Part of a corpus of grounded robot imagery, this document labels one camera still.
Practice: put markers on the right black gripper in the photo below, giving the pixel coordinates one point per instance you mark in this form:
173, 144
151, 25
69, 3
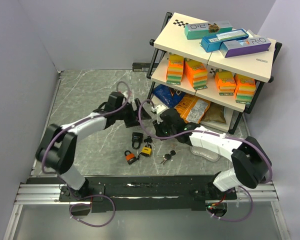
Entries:
158, 127

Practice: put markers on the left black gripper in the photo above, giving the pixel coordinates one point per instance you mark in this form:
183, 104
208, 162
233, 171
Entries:
133, 121

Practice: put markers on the black padlock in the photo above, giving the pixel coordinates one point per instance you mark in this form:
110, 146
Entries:
137, 139

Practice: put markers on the black-headed key bunch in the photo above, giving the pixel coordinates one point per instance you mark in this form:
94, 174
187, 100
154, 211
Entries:
149, 142

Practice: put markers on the orange padlock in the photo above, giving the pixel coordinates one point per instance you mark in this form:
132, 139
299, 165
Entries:
130, 157

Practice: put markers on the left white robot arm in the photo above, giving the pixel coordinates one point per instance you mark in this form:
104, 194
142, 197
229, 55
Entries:
58, 145

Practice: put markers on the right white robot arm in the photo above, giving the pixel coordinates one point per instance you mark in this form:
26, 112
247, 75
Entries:
250, 164

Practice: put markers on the black key bunch on table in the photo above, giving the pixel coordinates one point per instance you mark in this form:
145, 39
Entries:
167, 156

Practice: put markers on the orange Kettle chips bag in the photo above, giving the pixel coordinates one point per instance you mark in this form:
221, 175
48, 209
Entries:
192, 108

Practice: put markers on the blue chips bag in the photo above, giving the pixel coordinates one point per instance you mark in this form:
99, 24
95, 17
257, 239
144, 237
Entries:
168, 95

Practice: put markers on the yellow padlock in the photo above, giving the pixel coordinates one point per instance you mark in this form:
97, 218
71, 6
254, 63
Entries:
146, 150

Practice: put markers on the clear plastic pouch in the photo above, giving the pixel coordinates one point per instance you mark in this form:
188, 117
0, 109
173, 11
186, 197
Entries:
205, 153

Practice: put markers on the black device behind shelf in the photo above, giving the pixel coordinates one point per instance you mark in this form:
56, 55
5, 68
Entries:
140, 66

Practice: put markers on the brown bag on shelf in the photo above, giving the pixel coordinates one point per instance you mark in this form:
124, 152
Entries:
215, 113

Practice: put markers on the sponge pack far left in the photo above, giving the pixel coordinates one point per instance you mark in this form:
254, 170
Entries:
175, 69

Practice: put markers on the orange sponge pack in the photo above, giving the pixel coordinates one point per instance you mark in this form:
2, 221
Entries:
225, 82
196, 73

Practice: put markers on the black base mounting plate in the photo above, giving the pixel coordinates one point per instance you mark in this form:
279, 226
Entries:
154, 192

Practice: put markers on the three-tier shelf rack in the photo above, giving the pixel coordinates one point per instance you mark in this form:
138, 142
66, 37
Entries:
172, 40

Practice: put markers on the sponge pack far right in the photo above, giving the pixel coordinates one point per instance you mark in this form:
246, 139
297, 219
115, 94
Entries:
245, 89

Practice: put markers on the blue box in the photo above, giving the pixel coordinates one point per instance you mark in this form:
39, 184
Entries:
213, 43

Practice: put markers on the teal R+O box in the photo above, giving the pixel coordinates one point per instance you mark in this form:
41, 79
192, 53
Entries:
195, 31

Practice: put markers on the purple R+O box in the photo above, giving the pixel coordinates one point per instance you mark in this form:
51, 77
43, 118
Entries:
251, 45

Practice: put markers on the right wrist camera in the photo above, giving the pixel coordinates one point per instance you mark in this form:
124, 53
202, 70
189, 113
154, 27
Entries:
158, 110

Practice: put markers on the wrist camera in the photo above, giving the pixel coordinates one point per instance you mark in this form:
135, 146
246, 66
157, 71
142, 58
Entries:
128, 94
158, 110

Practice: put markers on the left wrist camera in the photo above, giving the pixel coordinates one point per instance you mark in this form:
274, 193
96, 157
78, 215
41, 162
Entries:
128, 94

